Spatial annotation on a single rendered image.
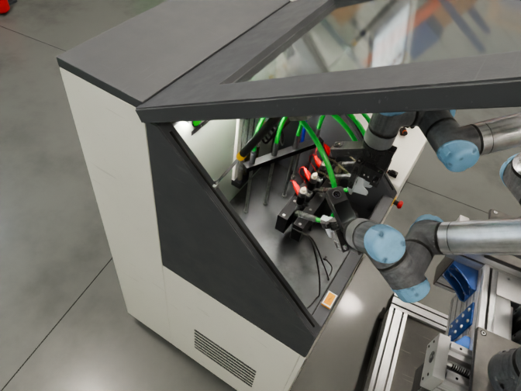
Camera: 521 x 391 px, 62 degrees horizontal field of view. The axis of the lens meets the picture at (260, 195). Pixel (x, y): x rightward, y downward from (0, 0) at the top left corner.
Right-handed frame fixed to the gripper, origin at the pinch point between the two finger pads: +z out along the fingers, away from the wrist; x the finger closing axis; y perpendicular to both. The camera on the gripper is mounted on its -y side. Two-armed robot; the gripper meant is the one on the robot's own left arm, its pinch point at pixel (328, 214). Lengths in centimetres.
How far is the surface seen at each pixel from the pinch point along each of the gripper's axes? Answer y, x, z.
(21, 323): 20, -134, 109
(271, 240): 10.6, -12.3, 38.4
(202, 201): -16.9, -31.5, -4.1
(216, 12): -66, -7, 19
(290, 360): 46, -23, 18
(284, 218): 2.2, -7.3, 26.8
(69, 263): 4, -109, 132
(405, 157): 2, 52, 46
